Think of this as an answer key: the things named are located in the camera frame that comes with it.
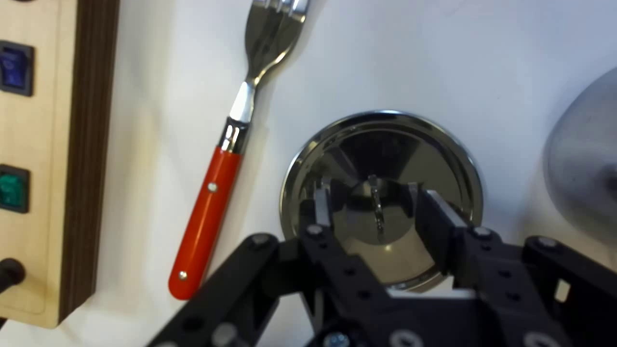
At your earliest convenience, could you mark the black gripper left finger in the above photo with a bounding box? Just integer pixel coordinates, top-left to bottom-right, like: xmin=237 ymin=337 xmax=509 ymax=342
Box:
xmin=146 ymin=181 xmax=395 ymax=347

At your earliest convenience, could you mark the wooden busy board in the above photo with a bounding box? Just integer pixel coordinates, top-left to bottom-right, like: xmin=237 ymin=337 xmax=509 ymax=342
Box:
xmin=0 ymin=0 xmax=121 ymax=329

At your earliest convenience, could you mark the silver pot lid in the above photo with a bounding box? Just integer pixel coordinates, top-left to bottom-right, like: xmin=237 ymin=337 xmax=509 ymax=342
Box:
xmin=277 ymin=109 xmax=486 ymax=294

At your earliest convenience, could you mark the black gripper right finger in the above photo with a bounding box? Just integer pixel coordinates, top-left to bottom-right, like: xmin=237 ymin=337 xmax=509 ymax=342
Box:
xmin=410 ymin=184 xmax=617 ymax=347

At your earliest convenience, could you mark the red-handled fork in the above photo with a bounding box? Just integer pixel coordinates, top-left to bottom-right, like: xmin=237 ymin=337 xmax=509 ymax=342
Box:
xmin=167 ymin=0 xmax=312 ymax=302

